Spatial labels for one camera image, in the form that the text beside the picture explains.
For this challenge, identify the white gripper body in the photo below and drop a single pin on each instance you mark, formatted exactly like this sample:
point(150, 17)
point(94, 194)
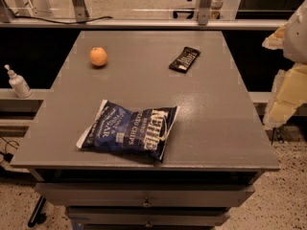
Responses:
point(297, 38)

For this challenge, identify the grey metal bracket leg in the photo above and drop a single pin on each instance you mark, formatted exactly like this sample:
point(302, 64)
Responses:
point(80, 11)

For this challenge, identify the blue Kettle chip bag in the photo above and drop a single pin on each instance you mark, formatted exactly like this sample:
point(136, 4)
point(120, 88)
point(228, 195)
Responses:
point(119, 130)

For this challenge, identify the orange fruit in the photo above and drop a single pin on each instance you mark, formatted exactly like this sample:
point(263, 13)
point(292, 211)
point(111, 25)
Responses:
point(98, 56)

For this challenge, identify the grey metal post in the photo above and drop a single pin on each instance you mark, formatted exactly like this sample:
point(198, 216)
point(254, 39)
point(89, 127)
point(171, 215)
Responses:
point(203, 7)

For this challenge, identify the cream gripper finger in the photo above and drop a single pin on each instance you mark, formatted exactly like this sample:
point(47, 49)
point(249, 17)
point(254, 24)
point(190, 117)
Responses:
point(276, 40)
point(289, 92)

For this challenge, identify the top grey drawer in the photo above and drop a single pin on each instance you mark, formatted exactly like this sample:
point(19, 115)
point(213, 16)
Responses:
point(145, 195)

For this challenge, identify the grey drawer cabinet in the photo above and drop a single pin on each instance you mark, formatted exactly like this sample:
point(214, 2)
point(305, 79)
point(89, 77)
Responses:
point(217, 137)

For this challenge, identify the grey drawer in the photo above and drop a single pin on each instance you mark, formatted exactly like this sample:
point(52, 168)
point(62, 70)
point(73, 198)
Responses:
point(146, 217)
point(145, 195)

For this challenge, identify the black snack bar wrapper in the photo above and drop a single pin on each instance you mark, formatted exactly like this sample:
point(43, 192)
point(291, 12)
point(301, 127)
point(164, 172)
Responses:
point(185, 60)

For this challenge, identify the white pump bottle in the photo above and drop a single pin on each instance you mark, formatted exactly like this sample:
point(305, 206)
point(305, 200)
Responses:
point(18, 83)

